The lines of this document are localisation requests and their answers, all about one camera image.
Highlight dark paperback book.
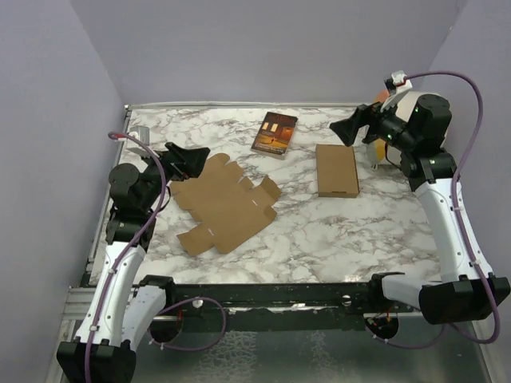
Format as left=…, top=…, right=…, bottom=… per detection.
left=251, top=112, right=298, bottom=160

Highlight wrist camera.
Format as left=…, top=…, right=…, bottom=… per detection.
left=126, top=126, right=150, bottom=157
left=380, top=70, right=413, bottom=112

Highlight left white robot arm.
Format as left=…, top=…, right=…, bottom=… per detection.
left=57, top=143, right=210, bottom=382

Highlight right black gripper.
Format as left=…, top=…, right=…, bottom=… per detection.
left=331, top=93, right=418, bottom=152

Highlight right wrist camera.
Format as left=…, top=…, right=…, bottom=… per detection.
left=380, top=70, right=413, bottom=112

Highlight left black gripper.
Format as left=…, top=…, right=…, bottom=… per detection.
left=138, top=141, right=210, bottom=211

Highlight round pastel drawer cabinet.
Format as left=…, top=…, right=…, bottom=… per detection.
left=365, top=89, right=424, bottom=168

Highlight folded brown cardboard box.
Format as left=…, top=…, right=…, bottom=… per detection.
left=315, top=144, right=359, bottom=199

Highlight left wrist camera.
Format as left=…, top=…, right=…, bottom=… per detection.
left=126, top=126, right=150, bottom=157

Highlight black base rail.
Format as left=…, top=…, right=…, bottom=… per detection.
left=126, top=275, right=412, bottom=332

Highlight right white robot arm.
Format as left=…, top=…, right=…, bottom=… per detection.
left=330, top=94, right=510, bottom=325

